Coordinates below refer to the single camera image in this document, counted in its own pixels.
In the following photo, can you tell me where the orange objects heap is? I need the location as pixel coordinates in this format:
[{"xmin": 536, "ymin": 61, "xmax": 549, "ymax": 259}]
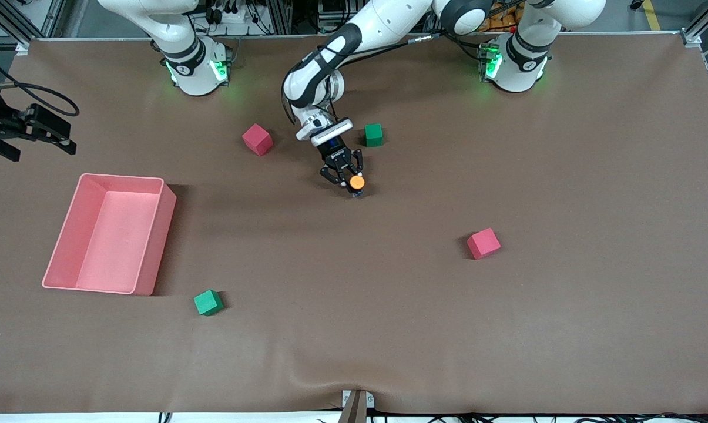
[{"xmin": 486, "ymin": 0, "xmax": 522, "ymax": 34}]

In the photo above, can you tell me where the white power strip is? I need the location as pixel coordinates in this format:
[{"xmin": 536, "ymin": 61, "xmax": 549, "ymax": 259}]
[{"xmin": 210, "ymin": 5, "xmax": 254, "ymax": 24}]

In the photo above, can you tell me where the pink plastic bin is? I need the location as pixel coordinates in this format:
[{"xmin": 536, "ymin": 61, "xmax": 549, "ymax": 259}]
[{"xmin": 41, "ymin": 173, "xmax": 177, "ymax": 296}]

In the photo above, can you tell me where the pink foam cube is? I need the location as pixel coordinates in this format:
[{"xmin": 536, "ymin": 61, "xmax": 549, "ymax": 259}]
[
  {"xmin": 467, "ymin": 228, "xmax": 502, "ymax": 260},
  {"xmin": 241, "ymin": 123, "xmax": 274, "ymax": 157}
]

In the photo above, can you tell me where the silver camera pole bracket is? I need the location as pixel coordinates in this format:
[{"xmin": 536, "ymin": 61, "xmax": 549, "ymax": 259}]
[{"xmin": 341, "ymin": 389, "xmax": 375, "ymax": 423}]

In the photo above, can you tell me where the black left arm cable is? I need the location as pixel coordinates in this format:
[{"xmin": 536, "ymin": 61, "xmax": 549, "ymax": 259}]
[{"xmin": 281, "ymin": 32, "xmax": 448, "ymax": 125}]

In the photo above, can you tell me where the aluminium frame profile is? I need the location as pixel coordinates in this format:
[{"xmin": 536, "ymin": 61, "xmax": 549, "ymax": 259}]
[
  {"xmin": 681, "ymin": 0, "xmax": 708, "ymax": 49},
  {"xmin": 0, "ymin": 0, "xmax": 66, "ymax": 56}
]

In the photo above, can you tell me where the brown table mat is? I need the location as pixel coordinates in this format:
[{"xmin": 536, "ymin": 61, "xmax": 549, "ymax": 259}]
[{"xmin": 0, "ymin": 32, "xmax": 708, "ymax": 415}]

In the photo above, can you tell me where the black electronics rack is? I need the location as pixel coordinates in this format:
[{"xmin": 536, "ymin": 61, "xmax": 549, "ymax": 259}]
[{"xmin": 317, "ymin": 0, "xmax": 366, "ymax": 35}]

